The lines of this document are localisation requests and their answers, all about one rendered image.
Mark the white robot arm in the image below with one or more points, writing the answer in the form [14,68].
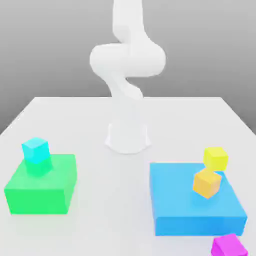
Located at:
[128,60]

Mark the small yellow cube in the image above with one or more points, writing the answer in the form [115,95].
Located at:
[216,159]

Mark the small cyan cube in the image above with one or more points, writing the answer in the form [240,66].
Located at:
[36,151]

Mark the small orange cube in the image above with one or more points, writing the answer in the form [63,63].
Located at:
[207,183]

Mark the small magenta cube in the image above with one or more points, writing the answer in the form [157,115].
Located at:
[228,247]

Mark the large blue box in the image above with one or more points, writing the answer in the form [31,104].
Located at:
[180,200]

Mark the large green box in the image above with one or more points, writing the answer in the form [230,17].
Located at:
[40,192]

